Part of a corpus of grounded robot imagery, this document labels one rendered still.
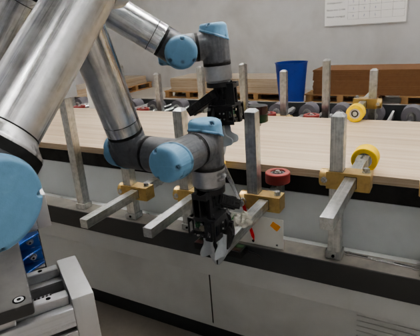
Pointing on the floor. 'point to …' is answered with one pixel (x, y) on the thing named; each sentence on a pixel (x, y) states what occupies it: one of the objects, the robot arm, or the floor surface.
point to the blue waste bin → (297, 89)
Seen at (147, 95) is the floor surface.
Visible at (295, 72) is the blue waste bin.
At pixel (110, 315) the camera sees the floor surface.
